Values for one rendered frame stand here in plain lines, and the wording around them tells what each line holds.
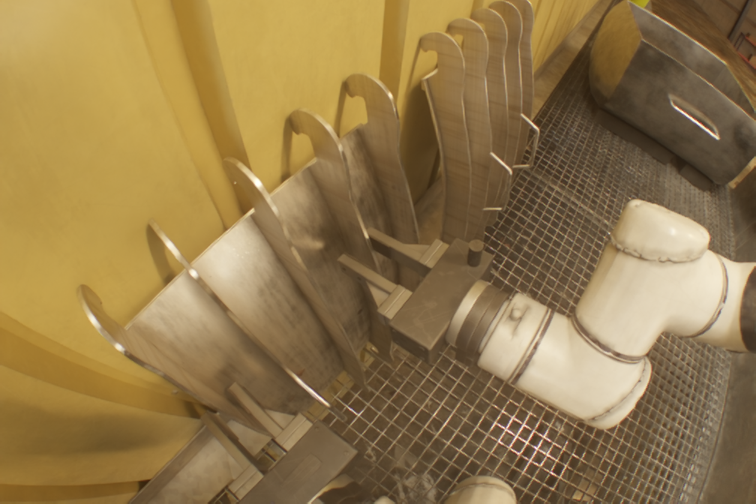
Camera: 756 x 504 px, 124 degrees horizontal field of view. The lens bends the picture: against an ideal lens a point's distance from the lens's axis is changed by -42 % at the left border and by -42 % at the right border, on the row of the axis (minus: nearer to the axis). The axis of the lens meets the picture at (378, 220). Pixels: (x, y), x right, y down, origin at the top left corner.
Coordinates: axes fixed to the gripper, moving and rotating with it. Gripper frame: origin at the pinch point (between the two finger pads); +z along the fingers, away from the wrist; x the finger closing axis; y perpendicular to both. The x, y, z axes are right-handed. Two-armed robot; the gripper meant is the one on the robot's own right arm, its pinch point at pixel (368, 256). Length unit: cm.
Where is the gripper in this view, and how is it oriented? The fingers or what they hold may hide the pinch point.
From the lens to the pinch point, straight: 42.2
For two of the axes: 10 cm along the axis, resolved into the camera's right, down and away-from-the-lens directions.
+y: -1.2, -6.7, -7.4
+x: -6.2, 6.3, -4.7
